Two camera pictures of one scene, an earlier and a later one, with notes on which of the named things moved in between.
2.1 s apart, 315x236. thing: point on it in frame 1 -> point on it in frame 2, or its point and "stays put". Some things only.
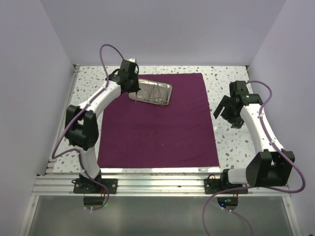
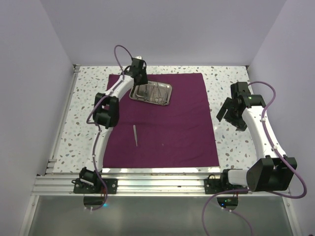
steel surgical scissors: (159, 98) stays put
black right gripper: (236, 122) stays put
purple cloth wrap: (181, 132) stays put
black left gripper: (136, 88) -> (144, 80)
